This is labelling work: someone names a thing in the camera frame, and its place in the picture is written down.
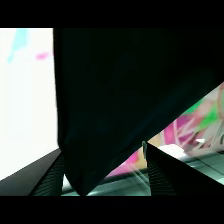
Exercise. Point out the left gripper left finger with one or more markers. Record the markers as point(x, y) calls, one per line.
point(50, 181)

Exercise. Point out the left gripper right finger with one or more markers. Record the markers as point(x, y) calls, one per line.
point(166, 176)

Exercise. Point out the black garment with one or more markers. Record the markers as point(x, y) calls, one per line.
point(126, 86)

